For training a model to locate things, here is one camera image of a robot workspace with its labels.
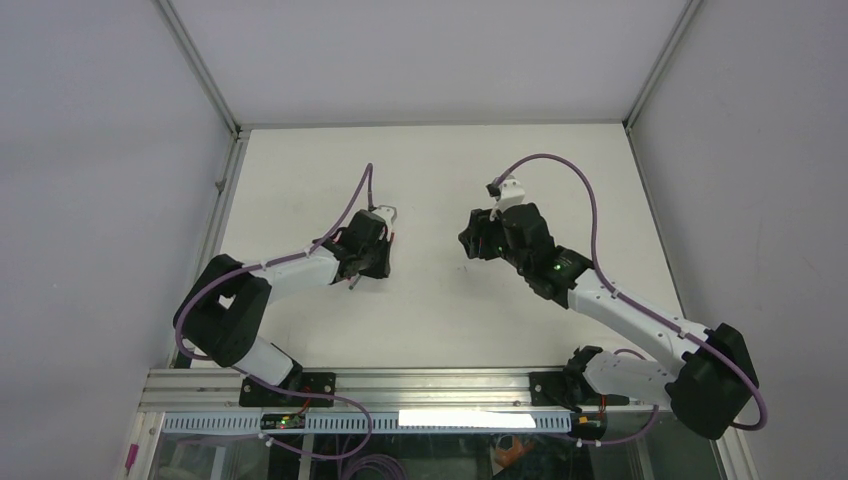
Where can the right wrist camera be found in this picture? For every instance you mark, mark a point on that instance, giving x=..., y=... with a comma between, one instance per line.
x=507, y=194

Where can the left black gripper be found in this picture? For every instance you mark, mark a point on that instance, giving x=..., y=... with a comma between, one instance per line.
x=380, y=271

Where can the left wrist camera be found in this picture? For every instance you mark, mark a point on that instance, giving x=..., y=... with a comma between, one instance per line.
x=389, y=216

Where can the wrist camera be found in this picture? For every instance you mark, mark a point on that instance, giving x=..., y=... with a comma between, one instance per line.
x=389, y=216
x=507, y=194

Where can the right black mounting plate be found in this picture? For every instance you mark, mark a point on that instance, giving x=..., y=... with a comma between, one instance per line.
x=556, y=388

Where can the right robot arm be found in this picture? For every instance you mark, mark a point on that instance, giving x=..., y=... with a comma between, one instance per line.
x=705, y=376

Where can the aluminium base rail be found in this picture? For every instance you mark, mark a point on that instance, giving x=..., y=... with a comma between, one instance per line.
x=378, y=389

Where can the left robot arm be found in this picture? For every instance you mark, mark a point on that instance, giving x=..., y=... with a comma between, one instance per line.
x=223, y=311

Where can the white slotted cable duct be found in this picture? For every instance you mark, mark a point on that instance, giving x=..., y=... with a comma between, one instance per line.
x=407, y=421

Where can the orange object under table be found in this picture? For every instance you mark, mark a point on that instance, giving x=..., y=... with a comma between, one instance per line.
x=508, y=449

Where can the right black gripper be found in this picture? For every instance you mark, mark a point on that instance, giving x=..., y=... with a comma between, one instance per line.
x=474, y=238

